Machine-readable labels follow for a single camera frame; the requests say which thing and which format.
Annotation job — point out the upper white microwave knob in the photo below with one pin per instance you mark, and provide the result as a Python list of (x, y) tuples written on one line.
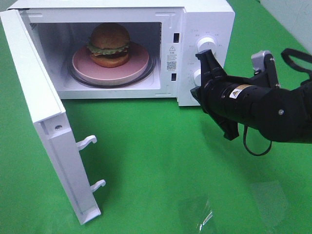
[(207, 43)]

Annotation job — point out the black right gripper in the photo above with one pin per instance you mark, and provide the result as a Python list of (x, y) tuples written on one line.
[(226, 99)]

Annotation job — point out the white microwave door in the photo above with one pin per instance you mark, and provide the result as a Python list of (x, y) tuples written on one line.
[(49, 118)]

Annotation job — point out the lower white microwave knob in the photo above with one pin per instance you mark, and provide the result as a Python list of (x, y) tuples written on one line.
[(197, 77)]

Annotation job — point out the clear adhesive tape strip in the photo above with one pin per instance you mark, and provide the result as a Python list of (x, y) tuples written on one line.
[(196, 216)]

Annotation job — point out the white microwave knob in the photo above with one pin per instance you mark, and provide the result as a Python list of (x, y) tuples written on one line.
[(197, 77), (207, 43)]

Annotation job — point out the burger with lettuce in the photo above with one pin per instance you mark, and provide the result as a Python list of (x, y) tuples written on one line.
[(109, 45)]

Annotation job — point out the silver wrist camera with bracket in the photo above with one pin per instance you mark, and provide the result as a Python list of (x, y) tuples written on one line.
[(265, 74)]

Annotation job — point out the white microwave oven body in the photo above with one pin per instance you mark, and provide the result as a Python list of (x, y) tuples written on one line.
[(168, 29)]

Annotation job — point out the pink round plate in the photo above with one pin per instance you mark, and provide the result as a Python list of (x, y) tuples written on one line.
[(117, 69)]

